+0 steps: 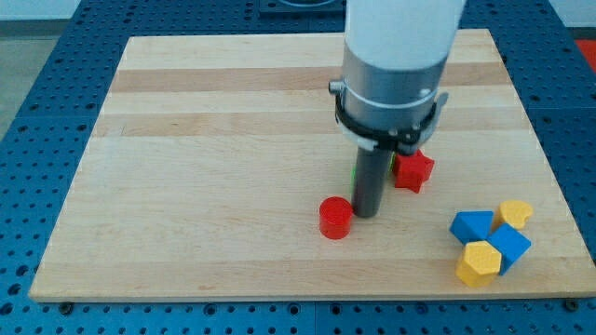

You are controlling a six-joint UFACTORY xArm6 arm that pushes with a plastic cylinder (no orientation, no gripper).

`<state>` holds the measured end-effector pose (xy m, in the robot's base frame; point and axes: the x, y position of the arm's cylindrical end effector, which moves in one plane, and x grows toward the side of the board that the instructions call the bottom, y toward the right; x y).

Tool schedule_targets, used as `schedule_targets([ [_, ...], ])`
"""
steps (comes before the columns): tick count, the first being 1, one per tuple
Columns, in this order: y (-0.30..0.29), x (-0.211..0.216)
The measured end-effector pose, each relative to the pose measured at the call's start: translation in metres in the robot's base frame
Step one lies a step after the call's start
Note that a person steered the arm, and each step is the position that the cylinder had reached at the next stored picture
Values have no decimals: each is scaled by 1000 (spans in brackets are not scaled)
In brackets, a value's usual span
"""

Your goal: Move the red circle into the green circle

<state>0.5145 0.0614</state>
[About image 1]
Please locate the blue triangle block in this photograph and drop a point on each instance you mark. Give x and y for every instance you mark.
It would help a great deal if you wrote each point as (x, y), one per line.
(472, 226)

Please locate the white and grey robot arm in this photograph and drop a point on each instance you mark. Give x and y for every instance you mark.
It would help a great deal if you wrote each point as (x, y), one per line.
(395, 51)

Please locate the red cylinder block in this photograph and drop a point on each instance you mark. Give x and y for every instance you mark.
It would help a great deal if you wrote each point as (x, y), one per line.
(335, 215)

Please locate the yellow heart block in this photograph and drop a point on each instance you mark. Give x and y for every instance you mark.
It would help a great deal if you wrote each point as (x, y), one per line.
(514, 212)

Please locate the light wooden board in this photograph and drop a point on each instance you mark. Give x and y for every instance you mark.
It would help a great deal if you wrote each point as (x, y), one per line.
(203, 175)

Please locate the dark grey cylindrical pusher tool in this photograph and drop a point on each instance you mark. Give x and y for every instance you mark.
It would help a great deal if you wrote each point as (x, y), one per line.
(369, 181)

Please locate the yellow hexagon block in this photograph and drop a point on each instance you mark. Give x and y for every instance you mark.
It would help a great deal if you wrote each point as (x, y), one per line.
(479, 264)

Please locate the blue cube block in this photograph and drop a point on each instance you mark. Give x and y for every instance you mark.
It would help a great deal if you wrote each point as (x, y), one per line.
(510, 243)

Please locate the red star block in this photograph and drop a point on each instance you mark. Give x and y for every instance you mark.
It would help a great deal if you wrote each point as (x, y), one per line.
(411, 172)

